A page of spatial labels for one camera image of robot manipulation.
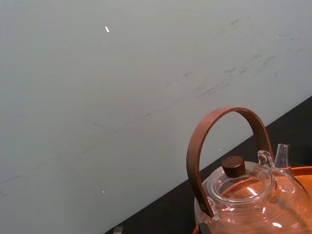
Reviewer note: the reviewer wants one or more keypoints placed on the orange wooden tray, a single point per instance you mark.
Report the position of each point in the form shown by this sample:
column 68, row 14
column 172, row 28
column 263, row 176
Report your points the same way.
column 304, row 176

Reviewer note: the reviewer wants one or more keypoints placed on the glass lid with wooden knob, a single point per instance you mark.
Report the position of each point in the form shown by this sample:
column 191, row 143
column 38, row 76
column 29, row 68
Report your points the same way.
column 233, row 166

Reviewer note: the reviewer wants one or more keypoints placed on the black table cloth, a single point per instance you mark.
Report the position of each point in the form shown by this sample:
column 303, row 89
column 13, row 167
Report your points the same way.
column 168, row 209

